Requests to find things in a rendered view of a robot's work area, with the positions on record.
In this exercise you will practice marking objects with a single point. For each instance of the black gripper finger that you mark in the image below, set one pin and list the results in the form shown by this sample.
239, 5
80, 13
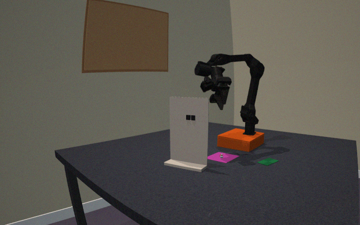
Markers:
223, 91
219, 102

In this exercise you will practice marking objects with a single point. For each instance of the grey panel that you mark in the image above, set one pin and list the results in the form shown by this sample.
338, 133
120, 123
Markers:
189, 118

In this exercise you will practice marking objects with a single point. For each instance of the magenta flat square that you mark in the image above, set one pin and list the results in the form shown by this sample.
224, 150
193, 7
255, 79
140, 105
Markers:
226, 157

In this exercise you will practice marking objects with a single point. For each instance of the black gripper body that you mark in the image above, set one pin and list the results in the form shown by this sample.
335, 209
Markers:
220, 81

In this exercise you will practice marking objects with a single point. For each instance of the green flat square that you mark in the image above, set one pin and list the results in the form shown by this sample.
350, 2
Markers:
267, 161

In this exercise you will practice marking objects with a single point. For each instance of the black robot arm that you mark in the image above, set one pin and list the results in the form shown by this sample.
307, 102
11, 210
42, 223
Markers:
247, 112

